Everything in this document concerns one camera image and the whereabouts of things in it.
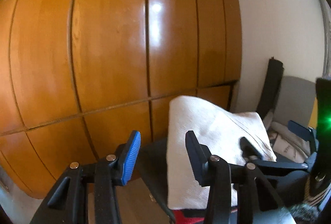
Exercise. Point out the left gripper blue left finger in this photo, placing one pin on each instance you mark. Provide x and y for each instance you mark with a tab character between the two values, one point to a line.
115	170

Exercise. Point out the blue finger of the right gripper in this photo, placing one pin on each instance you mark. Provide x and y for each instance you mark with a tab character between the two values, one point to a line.
249	152
308	134

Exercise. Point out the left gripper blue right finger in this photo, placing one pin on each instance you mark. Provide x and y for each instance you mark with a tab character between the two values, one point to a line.
213	172

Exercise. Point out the beige knit sweater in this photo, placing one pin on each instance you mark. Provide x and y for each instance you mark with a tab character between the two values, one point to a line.
216	128

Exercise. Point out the multicolour fabric armchair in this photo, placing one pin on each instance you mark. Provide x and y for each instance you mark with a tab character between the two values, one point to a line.
286	98

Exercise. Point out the red garment pile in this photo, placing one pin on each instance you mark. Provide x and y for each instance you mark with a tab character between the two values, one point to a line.
198	216

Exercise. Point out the wooden wardrobe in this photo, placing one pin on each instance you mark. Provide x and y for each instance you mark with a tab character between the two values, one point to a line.
78	76

